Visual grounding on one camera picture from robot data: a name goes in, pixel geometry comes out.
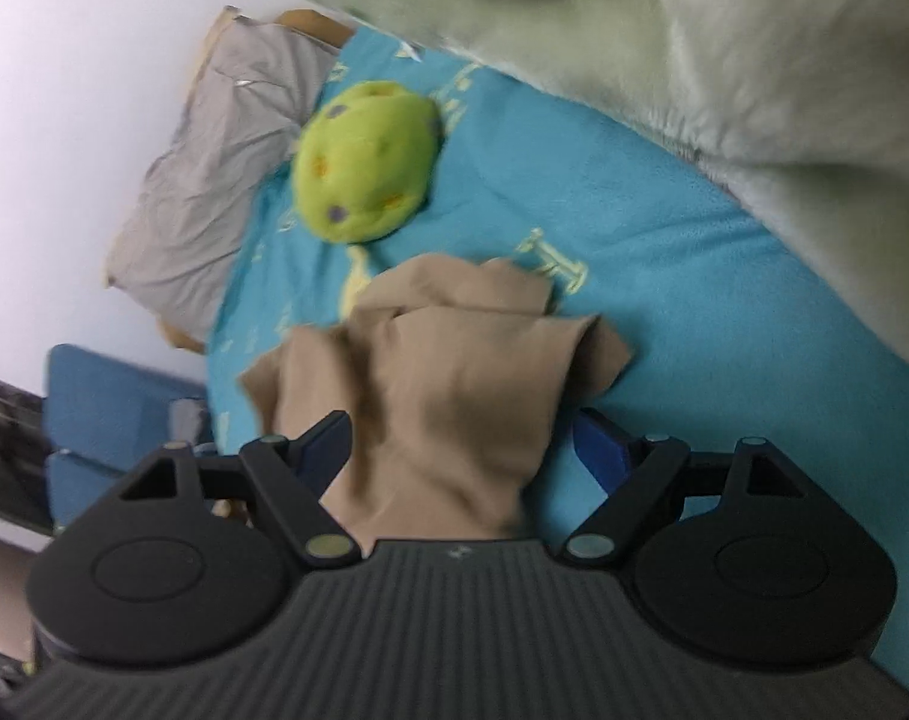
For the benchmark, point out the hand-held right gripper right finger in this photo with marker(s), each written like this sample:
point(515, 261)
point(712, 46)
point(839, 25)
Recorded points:
point(600, 457)

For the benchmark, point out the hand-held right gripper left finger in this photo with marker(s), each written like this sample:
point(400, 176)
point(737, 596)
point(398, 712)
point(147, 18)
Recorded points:
point(321, 457)

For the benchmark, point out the tan printed shirt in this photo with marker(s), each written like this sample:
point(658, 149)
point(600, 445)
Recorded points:
point(432, 390)

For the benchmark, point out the grey cloth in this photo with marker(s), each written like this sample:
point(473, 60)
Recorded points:
point(186, 418)

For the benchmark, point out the turquoise printed bedsheet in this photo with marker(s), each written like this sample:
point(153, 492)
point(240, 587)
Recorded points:
point(672, 300)

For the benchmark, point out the green spotted plush toy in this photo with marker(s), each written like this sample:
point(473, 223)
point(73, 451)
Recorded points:
point(364, 161)

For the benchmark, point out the grey pillow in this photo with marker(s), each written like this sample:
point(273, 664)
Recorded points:
point(214, 172)

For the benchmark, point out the pale green fuzzy blanket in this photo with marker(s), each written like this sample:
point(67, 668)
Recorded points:
point(724, 52)

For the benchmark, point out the wooden bed headboard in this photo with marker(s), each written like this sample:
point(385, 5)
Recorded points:
point(312, 22)

